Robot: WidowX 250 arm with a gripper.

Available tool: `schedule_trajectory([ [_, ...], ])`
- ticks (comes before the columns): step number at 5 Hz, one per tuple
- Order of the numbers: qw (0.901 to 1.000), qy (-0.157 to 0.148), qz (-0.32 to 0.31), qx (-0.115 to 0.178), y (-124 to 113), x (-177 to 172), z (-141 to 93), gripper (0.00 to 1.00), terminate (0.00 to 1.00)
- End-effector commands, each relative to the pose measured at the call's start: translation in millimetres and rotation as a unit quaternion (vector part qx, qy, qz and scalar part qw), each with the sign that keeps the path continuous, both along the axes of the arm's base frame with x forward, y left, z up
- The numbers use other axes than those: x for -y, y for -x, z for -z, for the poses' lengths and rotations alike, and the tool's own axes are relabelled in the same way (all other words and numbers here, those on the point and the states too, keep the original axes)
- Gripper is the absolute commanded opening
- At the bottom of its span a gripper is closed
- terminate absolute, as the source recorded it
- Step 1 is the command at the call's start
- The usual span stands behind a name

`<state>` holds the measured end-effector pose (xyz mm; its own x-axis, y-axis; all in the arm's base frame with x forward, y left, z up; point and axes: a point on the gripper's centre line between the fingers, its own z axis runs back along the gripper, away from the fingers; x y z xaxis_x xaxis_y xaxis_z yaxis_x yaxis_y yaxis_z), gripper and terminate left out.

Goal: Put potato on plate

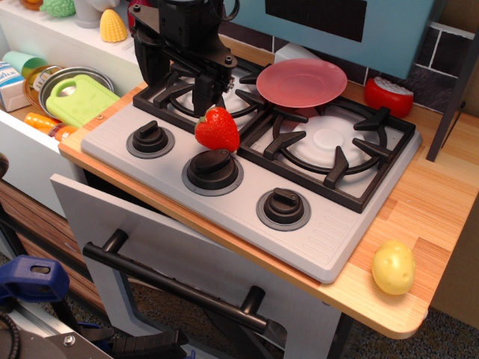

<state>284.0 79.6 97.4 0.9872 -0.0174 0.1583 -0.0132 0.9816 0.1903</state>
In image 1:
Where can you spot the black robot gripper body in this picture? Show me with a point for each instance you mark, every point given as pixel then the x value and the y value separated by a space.
pixel 190 33

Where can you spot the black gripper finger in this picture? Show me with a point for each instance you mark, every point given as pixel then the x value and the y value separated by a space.
pixel 206 93
pixel 152 61

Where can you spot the yellow toy potato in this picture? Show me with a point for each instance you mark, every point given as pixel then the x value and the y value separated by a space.
pixel 393 267

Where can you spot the pink plastic plate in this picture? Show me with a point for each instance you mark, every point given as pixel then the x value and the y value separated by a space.
pixel 301 83

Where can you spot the dark red toy bottle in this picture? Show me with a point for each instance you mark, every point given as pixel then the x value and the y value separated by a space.
pixel 130 17

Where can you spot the black left burner grate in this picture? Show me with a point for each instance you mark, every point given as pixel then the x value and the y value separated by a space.
pixel 171 100

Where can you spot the black burner grate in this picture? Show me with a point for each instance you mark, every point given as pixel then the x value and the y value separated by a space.
pixel 343 151
pixel 171 100

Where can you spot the red toy strawberry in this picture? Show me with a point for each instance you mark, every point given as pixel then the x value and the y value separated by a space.
pixel 217 130

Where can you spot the yellow toy corn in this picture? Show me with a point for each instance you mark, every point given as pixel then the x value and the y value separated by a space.
pixel 112 28

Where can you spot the grey toy faucet base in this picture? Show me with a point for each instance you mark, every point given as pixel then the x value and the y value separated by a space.
pixel 89 12

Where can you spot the green toy cutting board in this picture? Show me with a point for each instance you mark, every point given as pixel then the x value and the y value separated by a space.
pixel 77 100

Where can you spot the black left stove knob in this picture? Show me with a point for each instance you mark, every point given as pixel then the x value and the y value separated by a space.
pixel 150 141

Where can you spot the black stove knob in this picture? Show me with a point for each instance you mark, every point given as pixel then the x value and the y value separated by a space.
pixel 213 173
pixel 150 141
pixel 283 209

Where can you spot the grey toy stove top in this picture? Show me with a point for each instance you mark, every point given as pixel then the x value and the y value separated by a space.
pixel 320 249

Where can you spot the black middle stove knob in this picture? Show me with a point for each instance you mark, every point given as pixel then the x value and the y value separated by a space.
pixel 213 173

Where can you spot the white sink counter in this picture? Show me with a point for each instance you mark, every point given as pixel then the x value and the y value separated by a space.
pixel 60 41

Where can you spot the green toy vegetable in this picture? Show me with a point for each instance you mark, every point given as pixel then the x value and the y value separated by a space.
pixel 58 8

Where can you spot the silver metal bowl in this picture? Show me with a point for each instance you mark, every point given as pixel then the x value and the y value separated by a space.
pixel 67 73

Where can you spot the orange toy carrot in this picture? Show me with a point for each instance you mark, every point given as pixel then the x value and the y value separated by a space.
pixel 49 126

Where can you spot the green plastic cup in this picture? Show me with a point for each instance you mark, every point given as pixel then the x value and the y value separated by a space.
pixel 24 63

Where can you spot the black right stove knob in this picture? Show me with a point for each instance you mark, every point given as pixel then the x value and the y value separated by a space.
pixel 283 209

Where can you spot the white milk carton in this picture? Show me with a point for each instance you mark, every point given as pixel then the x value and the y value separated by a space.
pixel 12 94

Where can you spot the black right burner grate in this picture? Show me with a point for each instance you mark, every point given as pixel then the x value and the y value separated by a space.
pixel 343 151

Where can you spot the red toy cheese wheel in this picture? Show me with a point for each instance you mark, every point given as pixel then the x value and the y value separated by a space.
pixel 380 92

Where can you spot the grey oven door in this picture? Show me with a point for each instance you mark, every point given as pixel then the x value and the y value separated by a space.
pixel 300 325

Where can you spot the teal toy microwave hood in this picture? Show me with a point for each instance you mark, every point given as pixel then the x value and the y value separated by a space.
pixel 383 35

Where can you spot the blue clamp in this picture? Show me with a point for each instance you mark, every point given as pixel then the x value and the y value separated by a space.
pixel 33 279

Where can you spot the black oven door handle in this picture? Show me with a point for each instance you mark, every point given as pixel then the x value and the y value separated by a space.
pixel 246 315

